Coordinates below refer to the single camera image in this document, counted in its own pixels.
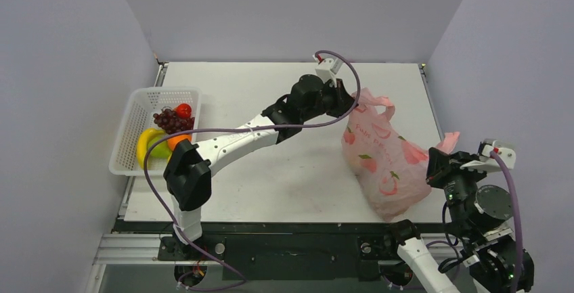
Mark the green fake pear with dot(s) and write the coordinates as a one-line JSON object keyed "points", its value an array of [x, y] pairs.
{"points": [[161, 150]]}

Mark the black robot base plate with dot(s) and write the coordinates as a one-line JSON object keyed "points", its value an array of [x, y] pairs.
{"points": [[300, 251]]}

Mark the purple fake grapes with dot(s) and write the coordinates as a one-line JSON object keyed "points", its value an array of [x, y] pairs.
{"points": [[170, 122]]}

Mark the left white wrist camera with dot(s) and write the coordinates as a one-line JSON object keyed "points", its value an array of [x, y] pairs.
{"points": [[327, 69]]}

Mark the orange fake fruit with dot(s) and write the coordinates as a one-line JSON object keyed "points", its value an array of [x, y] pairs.
{"points": [[173, 141]]}

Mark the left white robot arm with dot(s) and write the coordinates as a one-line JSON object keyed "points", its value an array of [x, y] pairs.
{"points": [[190, 170]]}

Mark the red fake strawberry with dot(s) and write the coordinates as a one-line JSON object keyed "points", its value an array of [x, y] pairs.
{"points": [[183, 111]]}

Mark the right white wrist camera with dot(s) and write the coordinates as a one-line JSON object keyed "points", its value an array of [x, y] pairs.
{"points": [[488, 151]]}

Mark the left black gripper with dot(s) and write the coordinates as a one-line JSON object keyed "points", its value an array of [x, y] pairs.
{"points": [[341, 99]]}

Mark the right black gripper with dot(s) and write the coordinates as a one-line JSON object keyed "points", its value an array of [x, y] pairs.
{"points": [[437, 168]]}

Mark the pink plastic bag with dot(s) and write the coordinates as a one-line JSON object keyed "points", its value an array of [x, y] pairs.
{"points": [[390, 170]]}

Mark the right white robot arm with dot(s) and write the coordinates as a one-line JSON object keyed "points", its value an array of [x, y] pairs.
{"points": [[481, 199]]}

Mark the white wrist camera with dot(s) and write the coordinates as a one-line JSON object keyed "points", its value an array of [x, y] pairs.
{"points": [[327, 69], [488, 151]]}

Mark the yellow fake banana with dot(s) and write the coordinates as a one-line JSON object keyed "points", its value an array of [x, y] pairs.
{"points": [[141, 146]]}

